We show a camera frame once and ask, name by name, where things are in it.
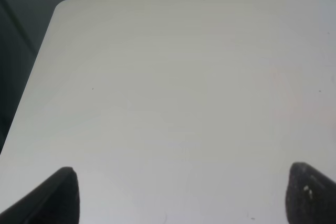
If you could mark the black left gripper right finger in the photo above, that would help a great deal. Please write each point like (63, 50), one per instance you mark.
(310, 196)

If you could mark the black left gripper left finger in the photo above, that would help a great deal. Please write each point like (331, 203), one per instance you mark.
(56, 200)

